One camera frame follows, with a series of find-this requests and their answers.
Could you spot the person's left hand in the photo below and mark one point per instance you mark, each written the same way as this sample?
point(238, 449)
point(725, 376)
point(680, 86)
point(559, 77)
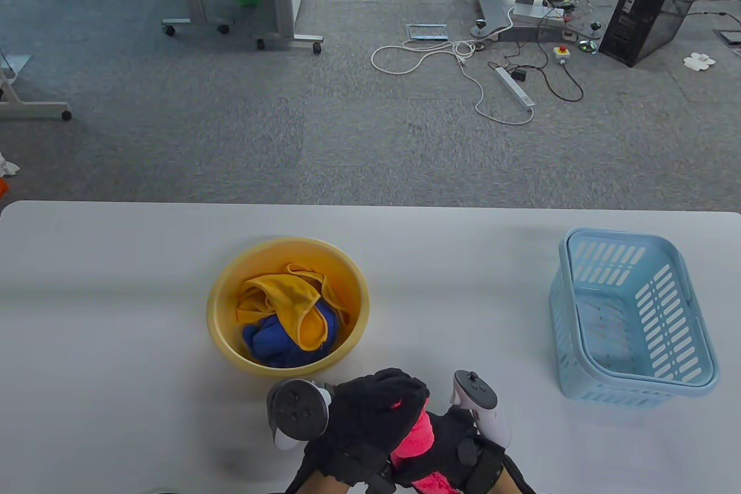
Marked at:
point(370, 413)

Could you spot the person's right hand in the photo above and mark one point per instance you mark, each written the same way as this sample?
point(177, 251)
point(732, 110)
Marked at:
point(446, 442)

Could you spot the pink square towel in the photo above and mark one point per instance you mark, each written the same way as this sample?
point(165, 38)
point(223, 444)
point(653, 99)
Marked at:
point(417, 439)

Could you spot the blue square towel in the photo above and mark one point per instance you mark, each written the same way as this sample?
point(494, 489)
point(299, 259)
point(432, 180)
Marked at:
point(272, 343)

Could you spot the yellow square towel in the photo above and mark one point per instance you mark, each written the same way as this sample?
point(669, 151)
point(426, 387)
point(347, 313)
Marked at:
point(289, 297)

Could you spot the person's left forearm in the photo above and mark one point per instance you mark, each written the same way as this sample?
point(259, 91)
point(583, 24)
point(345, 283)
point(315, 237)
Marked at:
point(324, 485)

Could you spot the person's right forearm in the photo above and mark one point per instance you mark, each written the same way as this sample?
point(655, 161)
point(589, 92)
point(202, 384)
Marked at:
point(506, 479)

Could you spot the black and white hand controller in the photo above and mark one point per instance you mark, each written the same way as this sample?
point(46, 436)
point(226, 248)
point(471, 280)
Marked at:
point(477, 395)
point(298, 410)

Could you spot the yellow plastic basin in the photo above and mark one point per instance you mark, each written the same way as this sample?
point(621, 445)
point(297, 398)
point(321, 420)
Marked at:
point(226, 285)

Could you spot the light blue plastic basket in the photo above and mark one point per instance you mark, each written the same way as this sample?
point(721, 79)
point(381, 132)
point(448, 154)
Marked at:
point(613, 343)

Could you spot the grey floor socket box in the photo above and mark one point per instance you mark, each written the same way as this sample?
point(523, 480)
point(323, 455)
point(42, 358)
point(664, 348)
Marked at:
point(730, 36)
point(427, 32)

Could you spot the red emergency stop button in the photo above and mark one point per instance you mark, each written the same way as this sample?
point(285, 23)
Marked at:
point(561, 54)

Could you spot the white crumpled cloth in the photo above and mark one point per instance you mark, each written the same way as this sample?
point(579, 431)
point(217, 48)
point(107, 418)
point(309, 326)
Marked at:
point(8, 167)

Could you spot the whiteboard on rolling stand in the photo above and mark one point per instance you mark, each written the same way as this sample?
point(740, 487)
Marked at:
point(35, 107)

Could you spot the black computer tower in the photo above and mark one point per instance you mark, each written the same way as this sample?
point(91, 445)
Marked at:
point(654, 7)

